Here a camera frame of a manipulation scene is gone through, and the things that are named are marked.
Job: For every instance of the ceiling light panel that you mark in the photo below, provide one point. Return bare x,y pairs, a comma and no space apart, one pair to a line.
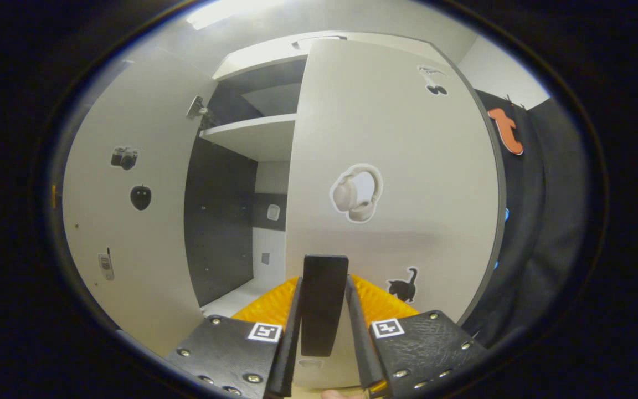
230,10

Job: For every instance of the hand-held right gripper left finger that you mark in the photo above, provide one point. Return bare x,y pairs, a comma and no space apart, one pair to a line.
290,343

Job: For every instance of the metal door hinge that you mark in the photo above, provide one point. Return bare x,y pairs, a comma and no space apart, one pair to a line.
196,108

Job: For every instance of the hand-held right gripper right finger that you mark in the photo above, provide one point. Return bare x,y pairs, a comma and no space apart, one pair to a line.
362,346

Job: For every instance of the white shoe cabinet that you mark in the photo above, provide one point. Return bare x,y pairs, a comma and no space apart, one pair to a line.
219,221

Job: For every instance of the white cabinet door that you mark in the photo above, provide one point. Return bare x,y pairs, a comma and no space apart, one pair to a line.
407,166
130,233

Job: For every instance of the white cabinet shelf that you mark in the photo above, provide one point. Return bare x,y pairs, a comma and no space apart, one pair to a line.
252,136

